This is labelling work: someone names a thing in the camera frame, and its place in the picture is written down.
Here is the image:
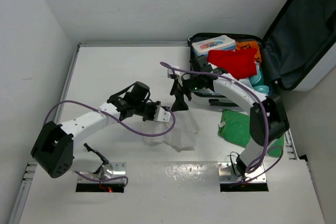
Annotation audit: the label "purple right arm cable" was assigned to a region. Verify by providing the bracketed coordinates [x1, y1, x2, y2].
[160, 61, 285, 186]

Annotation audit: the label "green towel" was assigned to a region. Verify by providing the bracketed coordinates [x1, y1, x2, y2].
[217, 109, 285, 158]

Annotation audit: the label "metal base plate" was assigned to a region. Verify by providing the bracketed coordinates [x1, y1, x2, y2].
[217, 162, 267, 184]
[80, 162, 126, 184]

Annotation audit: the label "striped white wipes box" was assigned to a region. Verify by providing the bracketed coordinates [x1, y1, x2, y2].
[191, 35, 236, 56]

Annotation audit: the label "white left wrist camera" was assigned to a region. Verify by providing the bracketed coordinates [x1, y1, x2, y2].
[153, 105, 171, 123]

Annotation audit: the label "white pleated skirt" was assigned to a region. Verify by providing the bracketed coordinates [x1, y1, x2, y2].
[141, 110, 201, 151]

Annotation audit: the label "red cloth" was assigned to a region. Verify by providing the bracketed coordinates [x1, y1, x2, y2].
[207, 49, 257, 80]

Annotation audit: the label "orange patterned cloth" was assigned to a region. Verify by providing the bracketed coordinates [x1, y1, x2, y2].
[236, 40, 262, 65]

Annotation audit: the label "open grey suitcase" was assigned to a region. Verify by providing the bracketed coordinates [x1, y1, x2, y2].
[187, 0, 336, 108]

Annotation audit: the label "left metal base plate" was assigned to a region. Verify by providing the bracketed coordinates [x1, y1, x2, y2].
[80, 162, 126, 184]

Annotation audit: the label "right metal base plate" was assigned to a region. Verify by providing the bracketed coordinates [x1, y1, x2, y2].
[217, 162, 267, 184]

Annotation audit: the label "white tissue roll pack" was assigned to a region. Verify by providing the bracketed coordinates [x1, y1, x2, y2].
[195, 78, 253, 95]

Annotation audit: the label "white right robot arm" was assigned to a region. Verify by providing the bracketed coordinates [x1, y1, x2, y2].
[162, 56, 289, 176]

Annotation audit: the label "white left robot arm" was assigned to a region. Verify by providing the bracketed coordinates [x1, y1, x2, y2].
[30, 82, 171, 178]

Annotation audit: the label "teal headphones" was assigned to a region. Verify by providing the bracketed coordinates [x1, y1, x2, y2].
[249, 63, 270, 95]

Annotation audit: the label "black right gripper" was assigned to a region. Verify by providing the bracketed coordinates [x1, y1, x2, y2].
[170, 74, 202, 111]

